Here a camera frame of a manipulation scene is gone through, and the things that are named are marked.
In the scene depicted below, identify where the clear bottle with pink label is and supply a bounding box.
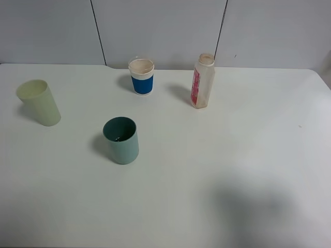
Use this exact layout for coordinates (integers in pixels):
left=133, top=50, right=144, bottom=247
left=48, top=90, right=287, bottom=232
left=190, top=53, right=215, bottom=109

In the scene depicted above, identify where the teal green plastic cup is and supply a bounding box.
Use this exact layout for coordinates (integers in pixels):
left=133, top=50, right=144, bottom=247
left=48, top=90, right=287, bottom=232
left=102, top=117, right=139, bottom=164

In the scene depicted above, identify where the blue sleeved paper cup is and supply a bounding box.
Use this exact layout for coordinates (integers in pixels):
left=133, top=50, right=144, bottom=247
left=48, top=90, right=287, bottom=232
left=128, top=57, right=155, bottom=96

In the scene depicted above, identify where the pale yellow plastic cup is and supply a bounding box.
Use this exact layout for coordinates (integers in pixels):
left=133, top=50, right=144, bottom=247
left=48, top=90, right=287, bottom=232
left=16, top=80, right=61, bottom=127

